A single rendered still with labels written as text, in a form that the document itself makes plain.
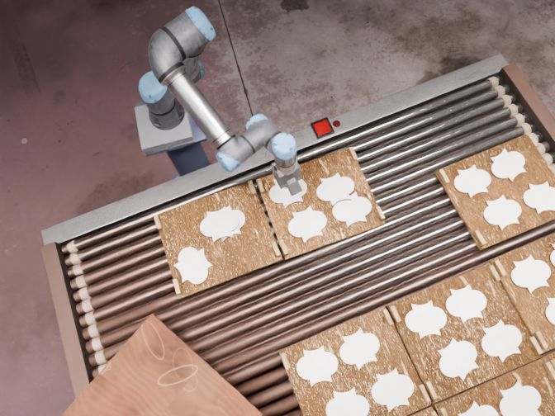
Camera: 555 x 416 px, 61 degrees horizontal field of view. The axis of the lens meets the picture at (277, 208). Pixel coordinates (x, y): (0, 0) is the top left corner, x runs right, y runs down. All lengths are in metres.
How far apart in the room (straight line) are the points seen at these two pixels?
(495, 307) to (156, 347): 1.18
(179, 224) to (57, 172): 1.57
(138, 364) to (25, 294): 1.54
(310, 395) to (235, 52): 2.41
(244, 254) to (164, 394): 0.56
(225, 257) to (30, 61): 2.49
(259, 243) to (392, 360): 0.63
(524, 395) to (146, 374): 1.25
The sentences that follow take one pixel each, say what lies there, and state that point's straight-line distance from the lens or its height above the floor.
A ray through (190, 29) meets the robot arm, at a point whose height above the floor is 1.51.
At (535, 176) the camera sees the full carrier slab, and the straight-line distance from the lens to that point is 2.10.
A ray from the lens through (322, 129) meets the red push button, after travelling 2.01.
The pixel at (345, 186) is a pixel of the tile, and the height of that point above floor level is 0.95.
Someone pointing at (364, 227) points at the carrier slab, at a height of 0.94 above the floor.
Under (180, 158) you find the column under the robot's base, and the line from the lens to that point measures 2.31.
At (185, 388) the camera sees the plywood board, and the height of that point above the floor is 1.04.
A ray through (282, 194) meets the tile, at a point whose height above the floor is 0.95.
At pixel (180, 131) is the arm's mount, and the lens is 2.08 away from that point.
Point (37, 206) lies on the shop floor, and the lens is 3.29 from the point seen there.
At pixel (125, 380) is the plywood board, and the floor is 1.04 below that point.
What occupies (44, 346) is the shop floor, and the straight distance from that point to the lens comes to 3.04.
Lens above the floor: 2.67
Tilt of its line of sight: 69 degrees down
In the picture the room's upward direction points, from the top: 9 degrees counter-clockwise
